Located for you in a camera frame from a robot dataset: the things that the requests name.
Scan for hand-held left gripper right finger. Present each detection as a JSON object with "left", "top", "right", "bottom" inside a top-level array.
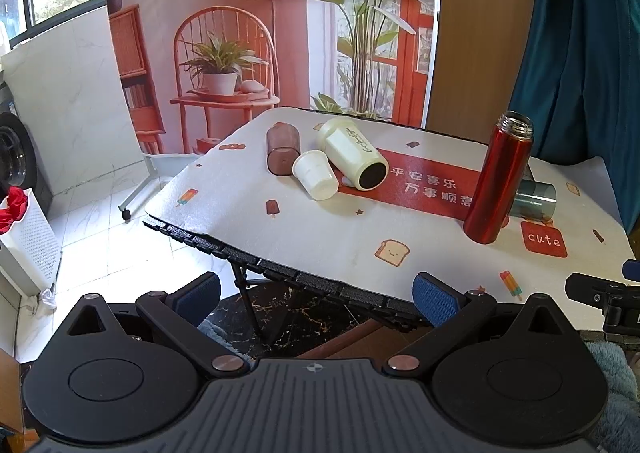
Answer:
[{"left": 382, "top": 271, "right": 579, "bottom": 379}]

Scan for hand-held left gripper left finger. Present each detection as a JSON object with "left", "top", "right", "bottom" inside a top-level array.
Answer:
[{"left": 65, "top": 271, "right": 251, "bottom": 377}]

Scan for grey translucent cup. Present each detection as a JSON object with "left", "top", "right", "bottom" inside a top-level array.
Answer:
[{"left": 511, "top": 172, "right": 558, "bottom": 222}]

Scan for small white cup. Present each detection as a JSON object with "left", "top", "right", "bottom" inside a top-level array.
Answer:
[{"left": 292, "top": 150, "right": 340, "bottom": 202}]

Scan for brown translucent cup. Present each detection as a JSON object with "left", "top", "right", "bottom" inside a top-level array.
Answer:
[{"left": 266, "top": 122, "right": 301, "bottom": 178}]

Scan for large cream cup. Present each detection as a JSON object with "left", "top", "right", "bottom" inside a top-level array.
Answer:
[{"left": 316, "top": 117, "right": 390, "bottom": 192}]

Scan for blue fluffy blanket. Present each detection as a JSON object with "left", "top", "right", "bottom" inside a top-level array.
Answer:
[{"left": 584, "top": 340, "right": 640, "bottom": 453}]

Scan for black folding table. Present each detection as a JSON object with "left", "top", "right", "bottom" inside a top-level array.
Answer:
[{"left": 142, "top": 218, "right": 640, "bottom": 360}]

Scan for white stand with caster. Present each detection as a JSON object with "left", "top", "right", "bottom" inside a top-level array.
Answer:
[{"left": 118, "top": 152, "right": 202, "bottom": 223}]

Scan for printed white table mat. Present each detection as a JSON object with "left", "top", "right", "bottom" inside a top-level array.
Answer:
[{"left": 144, "top": 106, "right": 632, "bottom": 335}]

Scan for red metal bottle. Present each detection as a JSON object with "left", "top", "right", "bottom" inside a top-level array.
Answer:
[{"left": 463, "top": 110, "right": 535, "bottom": 245}]

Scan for white laundry basket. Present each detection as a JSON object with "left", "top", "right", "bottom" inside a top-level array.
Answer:
[{"left": 0, "top": 188, "right": 62, "bottom": 297}]

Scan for red cloth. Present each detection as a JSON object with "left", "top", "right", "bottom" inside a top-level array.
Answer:
[{"left": 0, "top": 186, "right": 29, "bottom": 235}]

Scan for teal curtain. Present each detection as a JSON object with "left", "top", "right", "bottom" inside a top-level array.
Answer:
[{"left": 509, "top": 0, "right": 640, "bottom": 234}]

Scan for white marble board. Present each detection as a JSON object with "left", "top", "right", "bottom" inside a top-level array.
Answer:
[{"left": 0, "top": 7, "right": 152, "bottom": 200}]

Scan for washing machine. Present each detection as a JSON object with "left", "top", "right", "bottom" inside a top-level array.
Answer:
[{"left": 0, "top": 82, "right": 52, "bottom": 214}]

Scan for wooden panel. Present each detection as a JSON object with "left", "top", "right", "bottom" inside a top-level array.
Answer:
[{"left": 425, "top": 0, "right": 545, "bottom": 160}]

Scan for room scene wall poster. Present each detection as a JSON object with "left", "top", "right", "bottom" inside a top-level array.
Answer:
[{"left": 102, "top": 0, "right": 444, "bottom": 156}]

